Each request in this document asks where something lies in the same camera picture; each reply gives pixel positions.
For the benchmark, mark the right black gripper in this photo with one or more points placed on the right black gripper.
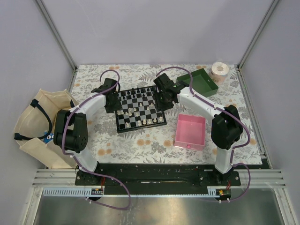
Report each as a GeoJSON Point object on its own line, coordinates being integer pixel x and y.
{"type": "Point", "coordinates": [160, 106]}

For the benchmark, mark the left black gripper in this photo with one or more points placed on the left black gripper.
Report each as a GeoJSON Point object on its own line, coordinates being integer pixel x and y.
{"type": "Point", "coordinates": [117, 106]}

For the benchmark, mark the black and grey chessboard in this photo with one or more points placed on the black and grey chessboard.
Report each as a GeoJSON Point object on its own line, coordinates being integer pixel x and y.
{"type": "Point", "coordinates": [139, 110]}

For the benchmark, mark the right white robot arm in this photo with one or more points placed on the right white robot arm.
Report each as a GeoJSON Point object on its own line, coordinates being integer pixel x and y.
{"type": "Point", "coordinates": [225, 121]}

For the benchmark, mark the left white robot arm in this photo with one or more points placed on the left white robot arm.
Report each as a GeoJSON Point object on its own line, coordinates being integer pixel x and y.
{"type": "Point", "coordinates": [71, 129]}

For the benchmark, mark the green plastic box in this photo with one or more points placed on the green plastic box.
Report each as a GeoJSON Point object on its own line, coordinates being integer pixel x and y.
{"type": "Point", "coordinates": [203, 84]}

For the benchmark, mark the pink plastic box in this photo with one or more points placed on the pink plastic box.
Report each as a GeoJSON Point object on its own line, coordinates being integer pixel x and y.
{"type": "Point", "coordinates": [190, 132]}

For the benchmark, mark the floral tablecloth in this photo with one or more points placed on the floral tablecloth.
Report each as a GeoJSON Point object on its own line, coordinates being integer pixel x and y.
{"type": "Point", "coordinates": [156, 144]}

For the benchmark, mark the tape roll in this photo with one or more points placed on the tape roll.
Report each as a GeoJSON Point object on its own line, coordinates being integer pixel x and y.
{"type": "Point", "coordinates": [218, 72]}

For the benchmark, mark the beige tote bag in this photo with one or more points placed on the beige tote bag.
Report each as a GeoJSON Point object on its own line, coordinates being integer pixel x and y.
{"type": "Point", "coordinates": [34, 129]}

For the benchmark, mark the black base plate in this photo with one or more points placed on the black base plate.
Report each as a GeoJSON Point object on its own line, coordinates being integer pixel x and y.
{"type": "Point", "coordinates": [204, 175]}

